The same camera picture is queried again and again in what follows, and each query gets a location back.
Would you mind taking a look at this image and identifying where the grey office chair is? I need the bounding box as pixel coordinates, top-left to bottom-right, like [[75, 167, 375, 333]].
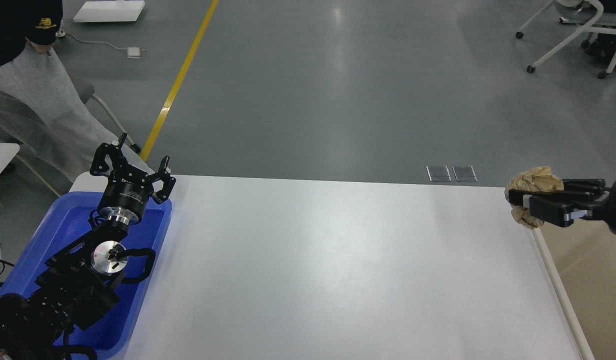
[[68, 72, 142, 155]]

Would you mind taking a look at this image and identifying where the white foam board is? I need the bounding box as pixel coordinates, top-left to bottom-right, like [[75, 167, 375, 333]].
[[73, 0, 146, 23]]

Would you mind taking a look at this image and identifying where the person in grey trousers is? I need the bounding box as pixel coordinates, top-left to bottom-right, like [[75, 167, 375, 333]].
[[0, 0, 138, 183]]

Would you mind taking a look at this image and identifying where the metal floor plate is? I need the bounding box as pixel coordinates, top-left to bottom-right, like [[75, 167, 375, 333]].
[[452, 165, 478, 183], [426, 165, 452, 183]]

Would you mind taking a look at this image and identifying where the white office chair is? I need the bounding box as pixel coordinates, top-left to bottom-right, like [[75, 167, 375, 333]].
[[514, 0, 616, 80]]

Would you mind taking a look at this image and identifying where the blue plastic tray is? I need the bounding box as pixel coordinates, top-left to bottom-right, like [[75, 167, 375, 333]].
[[0, 191, 173, 360]]

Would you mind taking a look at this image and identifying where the left metal floor plate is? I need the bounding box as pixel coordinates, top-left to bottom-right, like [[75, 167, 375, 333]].
[[426, 165, 452, 183]]

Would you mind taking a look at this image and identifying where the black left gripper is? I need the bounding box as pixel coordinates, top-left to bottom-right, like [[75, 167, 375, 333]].
[[90, 133, 177, 224]]

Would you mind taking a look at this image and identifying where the brown paper ball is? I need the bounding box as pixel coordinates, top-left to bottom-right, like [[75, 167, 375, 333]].
[[504, 166, 564, 229]]

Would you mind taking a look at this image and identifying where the white power adapter with cable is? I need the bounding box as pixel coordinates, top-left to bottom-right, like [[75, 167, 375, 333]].
[[65, 32, 145, 59]]

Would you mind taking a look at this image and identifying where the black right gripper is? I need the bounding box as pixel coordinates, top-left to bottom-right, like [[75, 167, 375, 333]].
[[507, 178, 616, 235]]

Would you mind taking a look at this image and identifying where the beige plastic bin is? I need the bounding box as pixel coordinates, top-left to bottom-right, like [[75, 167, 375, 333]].
[[532, 219, 616, 360]]

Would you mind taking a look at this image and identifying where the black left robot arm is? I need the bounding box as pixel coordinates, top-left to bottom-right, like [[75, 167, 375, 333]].
[[0, 133, 177, 360]]

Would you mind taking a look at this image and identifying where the right metal floor plate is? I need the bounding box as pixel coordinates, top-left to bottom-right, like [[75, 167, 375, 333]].
[[452, 165, 478, 183]]

